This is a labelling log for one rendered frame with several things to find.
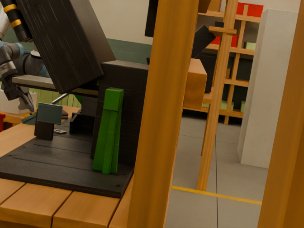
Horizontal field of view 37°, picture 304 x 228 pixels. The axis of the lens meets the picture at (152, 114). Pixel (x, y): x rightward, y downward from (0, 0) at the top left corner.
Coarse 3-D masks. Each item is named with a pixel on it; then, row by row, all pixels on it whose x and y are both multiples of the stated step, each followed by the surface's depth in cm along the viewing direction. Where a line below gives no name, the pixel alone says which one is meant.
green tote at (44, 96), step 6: (0, 84) 288; (30, 90) 283; (36, 90) 282; (42, 90) 280; (48, 90) 279; (42, 96) 281; (48, 96) 280; (54, 96) 279; (66, 96) 288; (72, 96) 296; (36, 102) 283; (42, 102) 281; (48, 102) 280; (60, 102) 281; (66, 102) 289; (72, 102) 298; (78, 102) 305
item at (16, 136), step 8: (16, 128) 188; (24, 128) 190; (32, 128) 192; (0, 136) 172; (8, 136) 174; (16, 136) 176; (24, 136) 177; (32, 136) 179; (0, 144) 161; (8, 144) 162; (16, 144) 164; (0, 152) 151; (8, 152) 153
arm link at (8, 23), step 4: (0, 8) 226; (0, 12) 224; (4, 12) 223; (0, 16) 222; (4, 16) 223; (0, 20) 222; (4, 20) 223; (8, 20) 224; (0, 24) 221; (4, 24) 222; (8, 24) 225; (0, 28) 221; (4, 28) 222; (0, 32) 221; (4, 32) 223; (0, 36) 221; (0, 40) 222
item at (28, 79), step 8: (16, 80) 168; (24, 80) 168; (32, 80) 168; (40, 80) 172; (48, 80) 175; (40, 88) 169; (48, 88) 168; (80, 88) 166; (88, 88) 168; (96, 88) 172; (88, 96) 167; (96, 96) 167
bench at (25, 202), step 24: (0, 192) 122; (24, 192) 125; (48, 192) 127; (72, 192) 132; (0, 216) 113; (24, 216) 113; (48, 216) 112; (72, 216) 113; (96, 216) 116; (120, 216) 118
